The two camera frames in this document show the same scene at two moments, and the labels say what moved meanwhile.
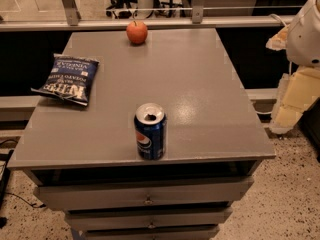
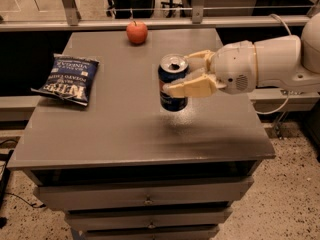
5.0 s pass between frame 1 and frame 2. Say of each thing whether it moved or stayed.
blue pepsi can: moved
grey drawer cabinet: stayed
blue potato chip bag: stayed
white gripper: moved
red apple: stayed
